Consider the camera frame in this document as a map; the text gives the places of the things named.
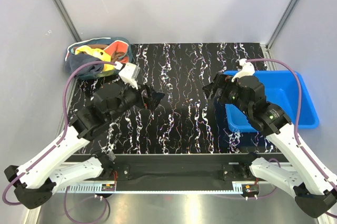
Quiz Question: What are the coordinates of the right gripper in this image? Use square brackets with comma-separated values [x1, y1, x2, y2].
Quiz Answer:
[202, 72, 252, 116]

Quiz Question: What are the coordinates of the dark blue towel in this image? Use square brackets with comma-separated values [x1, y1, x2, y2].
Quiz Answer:
[64, 54, 104, 80]

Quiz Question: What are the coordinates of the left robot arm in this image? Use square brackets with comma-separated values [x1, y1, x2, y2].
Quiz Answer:
[4, 83, 165, 209]

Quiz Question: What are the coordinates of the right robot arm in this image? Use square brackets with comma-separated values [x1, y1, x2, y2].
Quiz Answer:
[203, 74, 336, 218]

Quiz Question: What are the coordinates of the black marbled table mat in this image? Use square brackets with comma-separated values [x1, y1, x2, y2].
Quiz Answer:
[78, 43, 277, 154]

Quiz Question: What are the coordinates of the orange towel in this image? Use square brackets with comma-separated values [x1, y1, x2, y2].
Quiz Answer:
[104, 40, 130, 63]

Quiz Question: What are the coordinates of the blue plastic bin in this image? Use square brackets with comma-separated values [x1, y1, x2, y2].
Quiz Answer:
[225, 70, 319, 133]

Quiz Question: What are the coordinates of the yellow towel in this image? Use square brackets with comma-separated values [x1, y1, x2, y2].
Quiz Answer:
[74, 45, 111, 62]

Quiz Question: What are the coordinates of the teal mesh laundry basket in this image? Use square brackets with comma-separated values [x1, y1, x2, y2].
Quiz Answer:
[64, 37, 133, 80]

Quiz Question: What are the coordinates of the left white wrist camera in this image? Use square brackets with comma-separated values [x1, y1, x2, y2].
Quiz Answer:
[118, 63, 140, 90]

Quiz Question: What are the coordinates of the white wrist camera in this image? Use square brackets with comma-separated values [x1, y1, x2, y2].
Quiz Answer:
[231, 59, 255, 82]
[118, 63, 140, 90]

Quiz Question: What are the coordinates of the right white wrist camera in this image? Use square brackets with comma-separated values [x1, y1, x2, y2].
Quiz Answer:
[231, 59, 255, 82]

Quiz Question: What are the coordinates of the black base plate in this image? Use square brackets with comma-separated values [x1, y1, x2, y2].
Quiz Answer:
[111, 154, 256, 189]

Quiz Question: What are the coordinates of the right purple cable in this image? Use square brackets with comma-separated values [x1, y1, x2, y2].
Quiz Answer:
[246, 59, 337, 193]

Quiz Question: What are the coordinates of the purple cable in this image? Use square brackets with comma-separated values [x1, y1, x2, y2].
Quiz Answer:
[246, 59, 337, 193]
[2, 61, 118, 206]

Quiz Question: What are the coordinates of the slotted cable duct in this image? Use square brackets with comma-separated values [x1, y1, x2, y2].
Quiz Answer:
[57, 181, 258, 194]

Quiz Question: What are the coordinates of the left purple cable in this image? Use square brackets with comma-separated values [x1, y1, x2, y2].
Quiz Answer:
[2, 61, 118, 206]

